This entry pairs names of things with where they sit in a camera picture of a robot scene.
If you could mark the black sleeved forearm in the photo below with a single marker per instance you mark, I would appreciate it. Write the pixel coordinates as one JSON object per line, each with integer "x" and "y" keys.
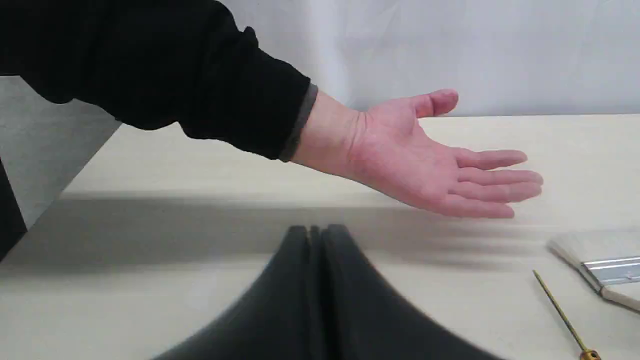
{"x": 155, "y": 63}

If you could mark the black gold handled screwdriver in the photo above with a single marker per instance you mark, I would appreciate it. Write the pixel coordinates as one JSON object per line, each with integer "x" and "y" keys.
{"x": 586, "y": 353}

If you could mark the open human hand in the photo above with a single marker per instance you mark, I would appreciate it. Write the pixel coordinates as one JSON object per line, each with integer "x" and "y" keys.
{"x": 391, "y": 153}

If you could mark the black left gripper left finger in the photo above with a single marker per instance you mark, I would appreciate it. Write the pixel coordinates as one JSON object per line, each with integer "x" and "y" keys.
{"x": 269, "y": 321}

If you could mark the wide wooden paint brush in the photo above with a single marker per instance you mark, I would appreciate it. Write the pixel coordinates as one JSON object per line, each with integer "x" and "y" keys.
{"x": 608, "y": 261}

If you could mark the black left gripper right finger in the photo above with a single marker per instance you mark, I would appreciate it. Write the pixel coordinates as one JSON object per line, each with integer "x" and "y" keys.
{"x": 373, "y": 321}

